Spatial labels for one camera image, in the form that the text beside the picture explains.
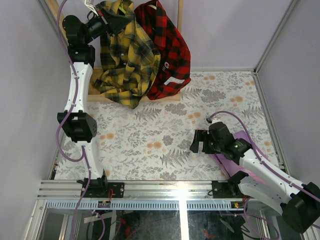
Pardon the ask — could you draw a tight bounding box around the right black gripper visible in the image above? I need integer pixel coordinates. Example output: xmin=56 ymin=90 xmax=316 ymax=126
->
xmin=189 ymin=129 xmax=224 ymax=154

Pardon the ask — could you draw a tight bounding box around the yellow plaid flannel shirt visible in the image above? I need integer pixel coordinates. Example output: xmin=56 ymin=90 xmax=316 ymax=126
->
xmin=93 ymin=0 xmax=161 ymax=109

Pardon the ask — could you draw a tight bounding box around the lime green wire hanger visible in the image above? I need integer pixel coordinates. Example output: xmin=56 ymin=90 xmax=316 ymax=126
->
xmin=118 ymin=4 xmax=126 ymax=15

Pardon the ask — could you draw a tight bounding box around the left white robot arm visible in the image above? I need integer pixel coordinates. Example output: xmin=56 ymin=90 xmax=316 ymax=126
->
xmin=57 ymin=0 xmax=129 ymax=198

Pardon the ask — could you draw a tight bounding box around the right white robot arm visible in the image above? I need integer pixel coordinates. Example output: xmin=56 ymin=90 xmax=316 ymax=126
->
xmin=189 ymin=121 xmax=320 ymax=234

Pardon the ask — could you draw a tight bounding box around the red black plaid shirt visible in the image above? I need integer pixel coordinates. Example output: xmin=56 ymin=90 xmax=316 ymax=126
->
xmin=134 ymin=0 xmax=191 ymax=99

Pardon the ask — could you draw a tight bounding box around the purple cloth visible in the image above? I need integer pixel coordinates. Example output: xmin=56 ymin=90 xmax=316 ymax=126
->
xmin=212 ymin=130 xmax=267 ymax=184

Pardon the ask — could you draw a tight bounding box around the floral patterned table mat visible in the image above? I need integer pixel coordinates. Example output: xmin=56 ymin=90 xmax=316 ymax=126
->
xmin=87 ymin=71 xmax=278 ymax=181

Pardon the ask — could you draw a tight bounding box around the wooden clothes rack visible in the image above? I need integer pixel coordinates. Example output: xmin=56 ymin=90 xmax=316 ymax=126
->
xmin=42 ymin=0 xmax=181 ymax=103

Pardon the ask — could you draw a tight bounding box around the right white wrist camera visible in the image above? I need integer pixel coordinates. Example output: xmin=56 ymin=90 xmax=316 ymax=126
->
xmin=206 ymin=116 xmax=222 ymax=124

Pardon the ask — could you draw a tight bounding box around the aluminium front rail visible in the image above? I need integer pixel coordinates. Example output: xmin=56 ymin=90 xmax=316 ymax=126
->
xmin=37 ymin=180 xmax=246 ymax=211

